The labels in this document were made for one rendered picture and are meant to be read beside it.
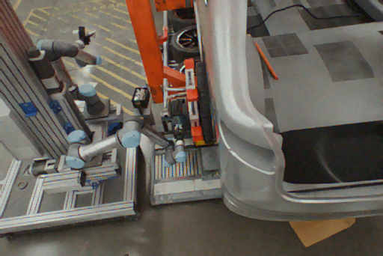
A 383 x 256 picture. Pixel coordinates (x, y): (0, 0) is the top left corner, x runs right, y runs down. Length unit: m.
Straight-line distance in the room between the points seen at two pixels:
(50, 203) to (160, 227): 1.01
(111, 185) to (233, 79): 1.85
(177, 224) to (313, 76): 1.66
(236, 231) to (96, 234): 1.23
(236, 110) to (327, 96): 1.22
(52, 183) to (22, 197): 0.83
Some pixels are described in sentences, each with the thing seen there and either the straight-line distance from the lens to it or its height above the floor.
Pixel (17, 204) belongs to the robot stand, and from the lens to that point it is 3.15.
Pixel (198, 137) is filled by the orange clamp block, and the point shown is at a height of 0.86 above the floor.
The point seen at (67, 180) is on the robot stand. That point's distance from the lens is 2.33.
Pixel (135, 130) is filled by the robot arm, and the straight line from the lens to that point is 1.83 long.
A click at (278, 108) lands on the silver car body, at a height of 0.96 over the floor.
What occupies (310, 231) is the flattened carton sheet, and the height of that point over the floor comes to 0.01.
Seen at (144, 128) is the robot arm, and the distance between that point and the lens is 1.99.
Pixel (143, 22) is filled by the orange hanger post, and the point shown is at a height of 1.38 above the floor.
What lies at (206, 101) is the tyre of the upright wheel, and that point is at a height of 1.08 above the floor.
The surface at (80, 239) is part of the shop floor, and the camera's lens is 2.93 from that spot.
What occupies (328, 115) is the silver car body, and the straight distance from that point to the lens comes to 2.24.
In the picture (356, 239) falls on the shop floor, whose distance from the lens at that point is 2.84.
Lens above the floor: 2.46
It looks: 48 degrees down
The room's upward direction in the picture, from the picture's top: 8 degrees counter-clockwise
